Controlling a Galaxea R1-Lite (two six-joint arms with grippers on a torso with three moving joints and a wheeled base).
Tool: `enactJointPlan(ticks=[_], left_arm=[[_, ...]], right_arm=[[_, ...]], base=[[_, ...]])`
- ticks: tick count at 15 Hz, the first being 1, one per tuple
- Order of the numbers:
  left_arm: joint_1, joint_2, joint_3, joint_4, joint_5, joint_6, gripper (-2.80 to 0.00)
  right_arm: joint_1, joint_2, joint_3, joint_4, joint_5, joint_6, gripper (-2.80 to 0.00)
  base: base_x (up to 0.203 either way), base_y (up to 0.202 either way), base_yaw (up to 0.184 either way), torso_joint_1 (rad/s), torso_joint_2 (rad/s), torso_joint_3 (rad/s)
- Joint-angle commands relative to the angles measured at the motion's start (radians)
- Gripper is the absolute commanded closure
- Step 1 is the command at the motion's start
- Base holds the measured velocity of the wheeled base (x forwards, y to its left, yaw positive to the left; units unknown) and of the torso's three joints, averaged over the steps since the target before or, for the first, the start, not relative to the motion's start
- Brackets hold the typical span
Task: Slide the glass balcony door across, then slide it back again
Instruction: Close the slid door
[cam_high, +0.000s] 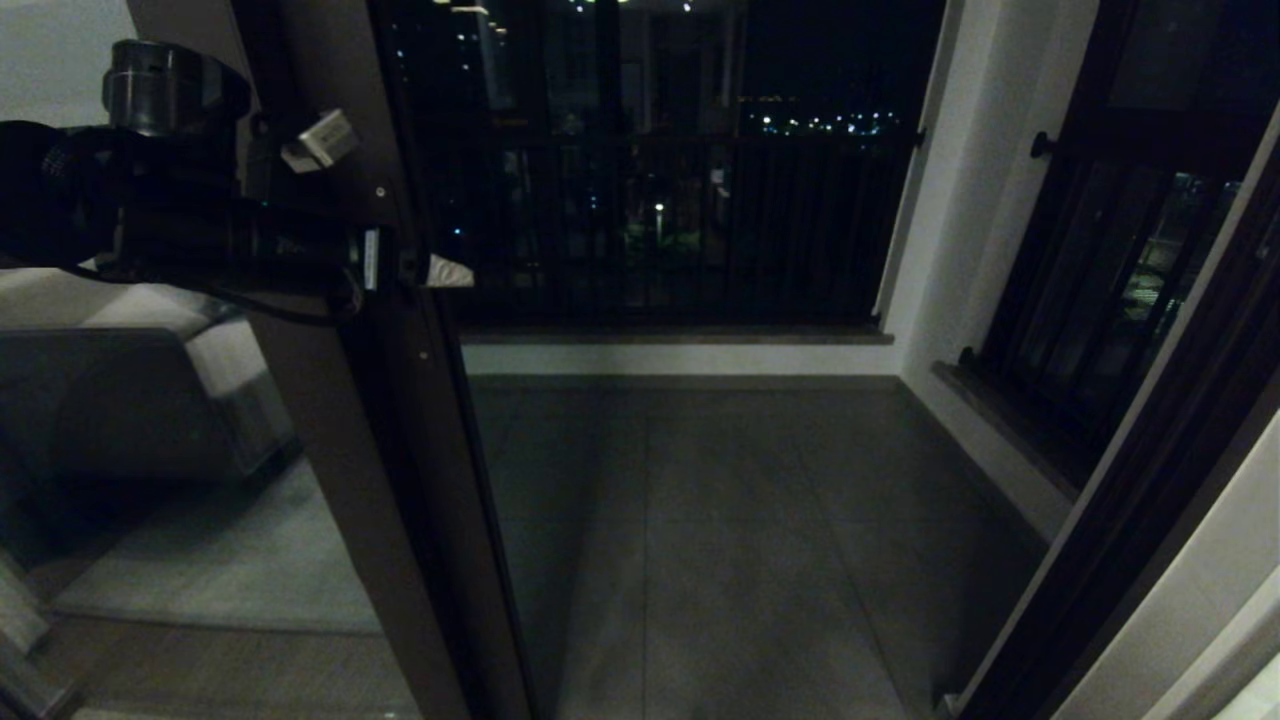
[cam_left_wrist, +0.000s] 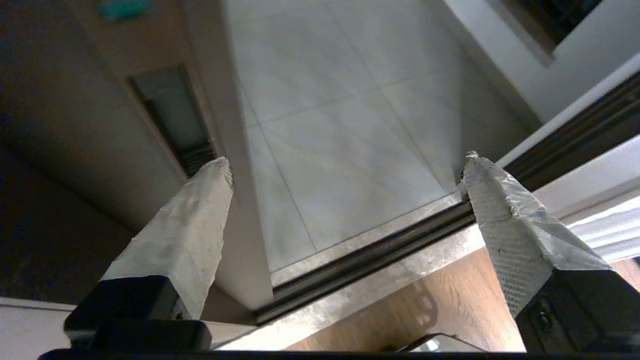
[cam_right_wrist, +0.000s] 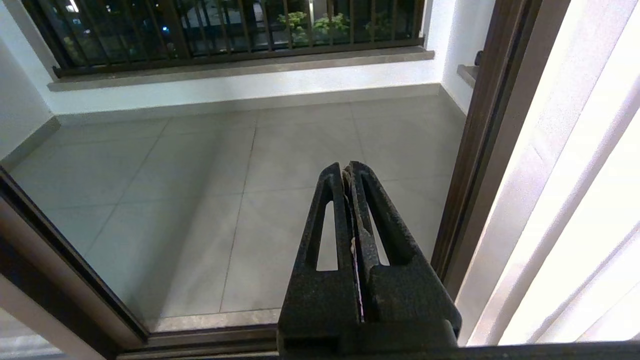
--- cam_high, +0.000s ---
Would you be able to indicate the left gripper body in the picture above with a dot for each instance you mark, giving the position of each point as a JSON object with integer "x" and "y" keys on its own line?
{"x": 200, "y": 230}

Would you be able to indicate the fixed glass panel brown frame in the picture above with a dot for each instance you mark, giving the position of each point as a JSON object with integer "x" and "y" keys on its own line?
{"x": 345, "y": 450}

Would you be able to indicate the short brown stone sill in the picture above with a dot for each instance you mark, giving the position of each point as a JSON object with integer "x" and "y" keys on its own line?
{"x": 1010, "y": 428}

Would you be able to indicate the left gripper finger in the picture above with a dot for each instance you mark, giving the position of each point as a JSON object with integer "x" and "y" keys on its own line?
{"x": 452, "y": 273}
{"x": 412, "y": 270}

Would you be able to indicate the grey rug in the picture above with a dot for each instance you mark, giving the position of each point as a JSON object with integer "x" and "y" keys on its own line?
{"x": 220, "y": 560}

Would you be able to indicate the black balcony railing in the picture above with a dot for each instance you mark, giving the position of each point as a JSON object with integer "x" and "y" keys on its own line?
{"x": 800, "y": 230}

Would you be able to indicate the long brown stone sill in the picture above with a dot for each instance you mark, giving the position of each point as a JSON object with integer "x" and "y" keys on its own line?
{"x": 700, "y": 337}

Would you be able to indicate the sliding glass door brown frame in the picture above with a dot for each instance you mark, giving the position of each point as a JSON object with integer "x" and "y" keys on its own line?
{"x": 445, "y": 450}

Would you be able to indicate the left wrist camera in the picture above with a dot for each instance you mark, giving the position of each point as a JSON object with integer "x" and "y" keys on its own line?
{"x": 322, "y": 140}

